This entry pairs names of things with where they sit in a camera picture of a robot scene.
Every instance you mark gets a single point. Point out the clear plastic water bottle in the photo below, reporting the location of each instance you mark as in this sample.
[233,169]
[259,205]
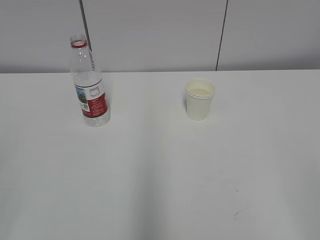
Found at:
[88,83]

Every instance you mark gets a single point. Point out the white paper cup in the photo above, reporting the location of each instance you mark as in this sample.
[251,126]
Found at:
[198,108]
[200,88]

